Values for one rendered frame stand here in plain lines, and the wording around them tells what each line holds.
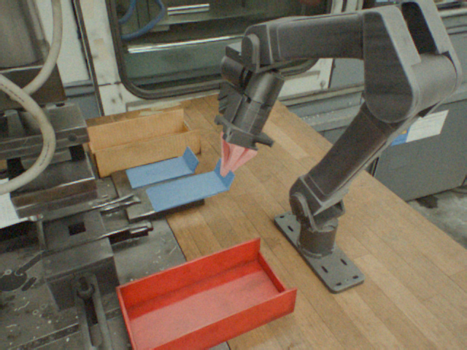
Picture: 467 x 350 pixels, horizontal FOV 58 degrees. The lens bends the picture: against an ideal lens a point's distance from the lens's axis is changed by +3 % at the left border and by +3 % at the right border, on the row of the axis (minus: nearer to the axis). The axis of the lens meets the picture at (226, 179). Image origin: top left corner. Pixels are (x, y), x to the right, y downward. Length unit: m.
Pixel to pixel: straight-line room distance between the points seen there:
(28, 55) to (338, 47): 0.38
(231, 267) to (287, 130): 0.51
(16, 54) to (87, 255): 0.31
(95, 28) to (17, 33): 0.65
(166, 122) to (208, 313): 0.56
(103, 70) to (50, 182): 0.69
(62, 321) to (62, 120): 0.31
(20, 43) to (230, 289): 0.47
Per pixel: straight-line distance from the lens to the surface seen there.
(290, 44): 0.63
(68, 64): 1.27
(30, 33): 0.56
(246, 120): 0.71
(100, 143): 1.07
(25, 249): 0.86
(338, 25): 0.57
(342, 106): 1.67
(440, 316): 0.77
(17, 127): 0.63
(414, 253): 0.84
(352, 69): 1.62
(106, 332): 0.61
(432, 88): 0.52
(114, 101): 1.27
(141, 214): 0.83
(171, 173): 0.92
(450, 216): 2.46
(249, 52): 0.67
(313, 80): 1.50
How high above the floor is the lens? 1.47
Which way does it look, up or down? 38 degrees down
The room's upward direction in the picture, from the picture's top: straight up
